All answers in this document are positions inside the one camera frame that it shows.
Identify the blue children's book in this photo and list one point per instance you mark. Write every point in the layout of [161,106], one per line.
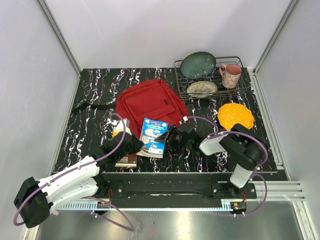
[152,129]

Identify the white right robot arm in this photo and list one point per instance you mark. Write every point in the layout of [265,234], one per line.
[245,147]

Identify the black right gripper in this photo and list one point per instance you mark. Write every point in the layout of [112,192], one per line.
[172,129]

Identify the teal glazed plate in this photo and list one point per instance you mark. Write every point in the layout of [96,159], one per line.
[198,65]

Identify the yellow polka dot plate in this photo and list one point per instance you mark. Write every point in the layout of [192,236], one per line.
[234,113]

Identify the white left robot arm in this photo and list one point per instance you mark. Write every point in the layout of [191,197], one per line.
[37,199]

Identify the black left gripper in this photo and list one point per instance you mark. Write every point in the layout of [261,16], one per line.
[138,145]

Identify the speckled cream plate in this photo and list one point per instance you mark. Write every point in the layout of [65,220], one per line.
[202,89]

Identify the red student backpack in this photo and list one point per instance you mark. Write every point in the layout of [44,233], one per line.
[152,99]

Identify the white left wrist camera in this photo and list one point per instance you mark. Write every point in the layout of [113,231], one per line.
[125,124]

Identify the grey wire dish rack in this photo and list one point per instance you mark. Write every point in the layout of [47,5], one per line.
[244,82]

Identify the aluminium frame rail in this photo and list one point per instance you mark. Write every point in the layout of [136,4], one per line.
[58,34]

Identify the brown paperback book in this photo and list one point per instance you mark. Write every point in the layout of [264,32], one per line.
[127,161]

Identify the pink patterned mug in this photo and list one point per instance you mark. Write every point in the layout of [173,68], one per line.
[230,75]

